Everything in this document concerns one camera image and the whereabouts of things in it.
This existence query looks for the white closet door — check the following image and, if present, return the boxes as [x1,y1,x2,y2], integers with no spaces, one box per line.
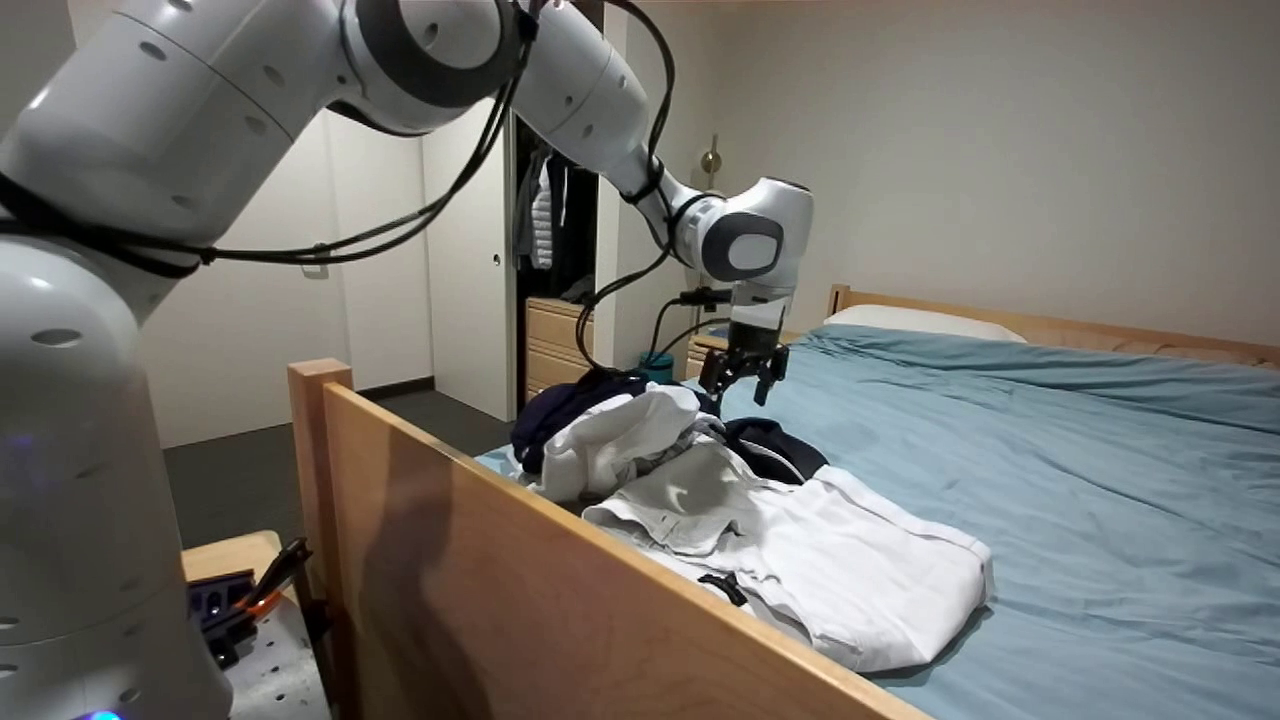
[418,98,518,425]

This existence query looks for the crumpled white garment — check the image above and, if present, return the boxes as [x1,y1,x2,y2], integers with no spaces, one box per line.
[535,380,706,510]

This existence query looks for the white pillow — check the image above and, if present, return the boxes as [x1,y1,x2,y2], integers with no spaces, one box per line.
[824,300,1032,353]

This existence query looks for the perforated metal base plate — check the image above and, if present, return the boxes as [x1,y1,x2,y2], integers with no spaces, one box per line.
[215,614,336,720]

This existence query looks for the black marker pen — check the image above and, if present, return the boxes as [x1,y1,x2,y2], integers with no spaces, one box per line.
[245,537,314,614]

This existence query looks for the black tool organizer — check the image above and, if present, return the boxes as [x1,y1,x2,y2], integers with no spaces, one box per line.
[182,570,304,671]

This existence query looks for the wooden nightstand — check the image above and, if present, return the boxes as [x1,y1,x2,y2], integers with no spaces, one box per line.
[685,327,751,380]

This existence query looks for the wooden drawer chest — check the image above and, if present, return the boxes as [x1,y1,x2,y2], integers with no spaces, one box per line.
[523,296,595,401]

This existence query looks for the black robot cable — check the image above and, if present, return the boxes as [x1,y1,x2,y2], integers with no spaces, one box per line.
[0,0,742,376]

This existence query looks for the folded white garment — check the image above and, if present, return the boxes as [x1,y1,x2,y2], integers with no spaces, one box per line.
[579,434,995,677]

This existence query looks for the blue bed sheet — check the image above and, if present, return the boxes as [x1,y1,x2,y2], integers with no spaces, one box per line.
[475,326,1280,720]

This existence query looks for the wooden bed frame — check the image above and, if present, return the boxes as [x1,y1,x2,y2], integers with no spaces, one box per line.
[287,284,1280,720]

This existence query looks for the small wooden box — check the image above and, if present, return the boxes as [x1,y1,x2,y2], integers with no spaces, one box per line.
[176,527,287,592]

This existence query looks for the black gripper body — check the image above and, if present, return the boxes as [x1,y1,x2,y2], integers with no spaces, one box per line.
[701,320,790,380]

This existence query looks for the hanging closet clothes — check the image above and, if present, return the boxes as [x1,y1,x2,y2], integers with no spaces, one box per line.
[516,143,572,278]

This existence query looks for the dark navy garment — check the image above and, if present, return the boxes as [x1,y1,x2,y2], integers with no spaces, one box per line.
[507,365,723,479]

